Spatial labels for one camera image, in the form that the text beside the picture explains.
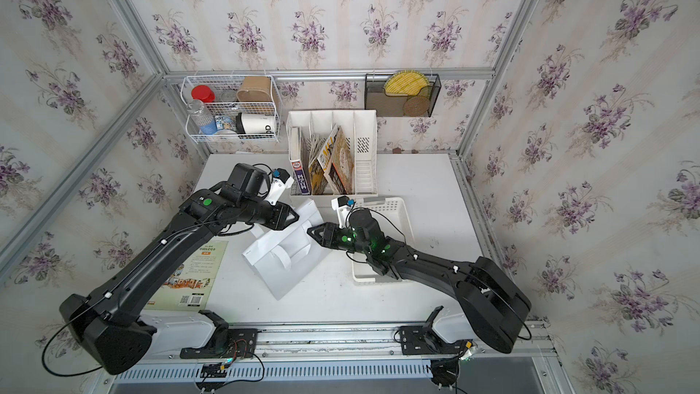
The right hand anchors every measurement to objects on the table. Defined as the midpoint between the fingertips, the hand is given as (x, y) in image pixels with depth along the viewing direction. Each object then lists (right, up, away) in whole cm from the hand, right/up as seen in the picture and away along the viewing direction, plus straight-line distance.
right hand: (313, 234), depth 75 cm
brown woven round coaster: (+34, +42, +23) cm, 59 cm away
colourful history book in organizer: (+7, +18, +21) cm, 28 cm away
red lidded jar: (-40, +45, +16) cm, 62 cm away
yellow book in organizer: (-1, +15, +16) cm, 22 cm away
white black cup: (-23, +34, +16) cm, 44 cm away
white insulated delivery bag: (-6, -5, -8) cm, 11 cm away
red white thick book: (-7, +24, +11) cm, 27 cm away
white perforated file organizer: (+14, +35, +26) cm, 46 cm away
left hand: (-4, +5, -3) cm, 7 cm away
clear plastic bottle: (-40, +34, +15) cm, 55 cm away
